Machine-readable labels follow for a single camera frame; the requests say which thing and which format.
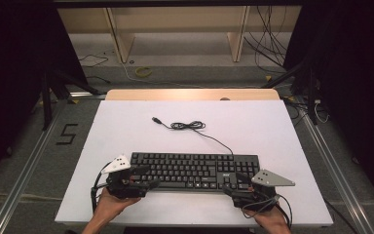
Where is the white floor cable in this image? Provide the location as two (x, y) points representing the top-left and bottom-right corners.
(120, 61), (206, 89)

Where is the black curtain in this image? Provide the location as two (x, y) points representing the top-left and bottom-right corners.
(285, 0), (374, 206)
(0, 0), (89, 189)

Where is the black computer keyboard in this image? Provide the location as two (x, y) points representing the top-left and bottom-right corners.
(129, 151), (261, 193)

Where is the light wooden shelf unit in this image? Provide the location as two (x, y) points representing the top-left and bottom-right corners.
(57, 6), (303, 63)

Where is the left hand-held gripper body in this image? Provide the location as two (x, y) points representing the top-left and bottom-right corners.
(100, 154), (150, 200)

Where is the black metal stand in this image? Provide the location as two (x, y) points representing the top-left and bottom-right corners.
(261, 61), (319, 126)
(40, 67), (101, 131)

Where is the black keyboard cable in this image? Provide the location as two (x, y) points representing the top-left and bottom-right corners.
(151, 116), (235, 156)

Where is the left hand-held gripper cable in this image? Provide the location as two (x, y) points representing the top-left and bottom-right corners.
(90, 161), (112, 213)

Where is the wooden table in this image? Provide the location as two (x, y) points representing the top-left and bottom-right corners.
(105, 88), (281, 101)

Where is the bundle of black hanging cables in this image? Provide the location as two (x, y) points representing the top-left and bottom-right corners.
(243, 5), (293, 74)

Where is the white table board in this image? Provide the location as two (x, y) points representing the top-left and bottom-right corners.
(54, 99), (334, 227)

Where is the thin black floor cable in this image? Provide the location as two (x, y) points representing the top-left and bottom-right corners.
(78, 54), (110, 68)

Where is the metal floor rail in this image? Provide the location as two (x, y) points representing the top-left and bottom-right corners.
(300, 106), (374, 234)
(0, 103), (69, 234)

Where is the yellow tape roll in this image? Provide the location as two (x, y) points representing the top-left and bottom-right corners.
(134, 66), (153, 78)

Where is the person's right hand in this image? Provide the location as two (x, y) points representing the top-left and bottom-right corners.
(243, 209), (292, 234)

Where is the tangle of floor cables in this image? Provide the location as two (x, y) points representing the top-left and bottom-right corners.
(281, 97), (330, 125)

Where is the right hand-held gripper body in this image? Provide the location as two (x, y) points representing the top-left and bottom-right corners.
(233, 169), (296, 213)

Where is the person's left hand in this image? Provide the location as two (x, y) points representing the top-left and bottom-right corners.
(92, 187), (142, 225)

